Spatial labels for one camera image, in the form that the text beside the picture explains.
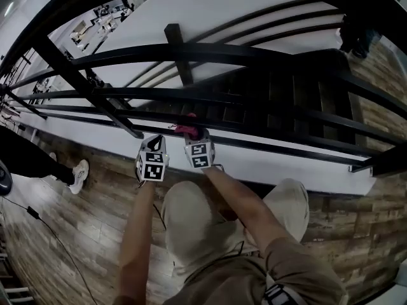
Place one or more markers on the dark wooden railing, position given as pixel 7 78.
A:
pixel 190 51

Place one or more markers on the person's khaki shirt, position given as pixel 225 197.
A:
pixel 238 284

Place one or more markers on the dark wooden staircase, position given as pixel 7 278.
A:
pixel 286 87

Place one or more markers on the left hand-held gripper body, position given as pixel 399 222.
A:
pixel 152 167

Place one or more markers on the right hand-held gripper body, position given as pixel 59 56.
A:
pixel 200 154

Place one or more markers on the person's right forearm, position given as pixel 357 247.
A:
pixel 241 202

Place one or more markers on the person's left forearm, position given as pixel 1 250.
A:
pixel 136 240

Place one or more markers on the pink cloth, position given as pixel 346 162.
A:
pixel 186 128

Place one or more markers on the stair balustrade with wooden rails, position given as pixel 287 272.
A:
pixel 173 33

